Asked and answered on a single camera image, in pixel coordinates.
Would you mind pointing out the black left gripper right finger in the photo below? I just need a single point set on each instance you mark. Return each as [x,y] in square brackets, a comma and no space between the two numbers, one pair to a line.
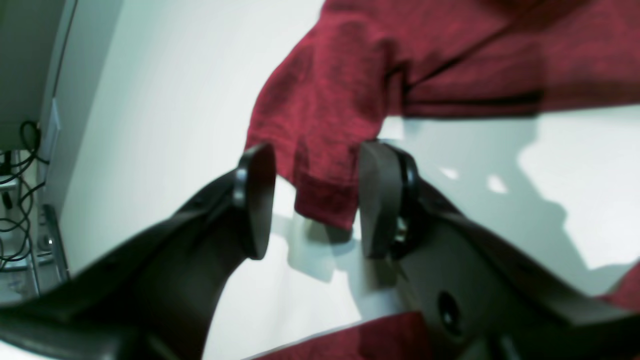
[480,297]

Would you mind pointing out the grey cabinet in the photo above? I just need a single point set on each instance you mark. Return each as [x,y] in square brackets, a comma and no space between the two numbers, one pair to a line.
[32,34]

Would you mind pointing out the dark red long-sleeve shirt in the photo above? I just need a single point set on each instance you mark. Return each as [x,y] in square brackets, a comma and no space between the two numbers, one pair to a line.
[443,59]

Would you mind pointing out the metal rack frame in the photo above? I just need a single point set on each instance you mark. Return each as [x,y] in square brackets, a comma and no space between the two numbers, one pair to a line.
[47,261]

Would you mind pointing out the black curved left gripper left finger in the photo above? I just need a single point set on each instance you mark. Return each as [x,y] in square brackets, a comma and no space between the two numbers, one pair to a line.
[154,296]

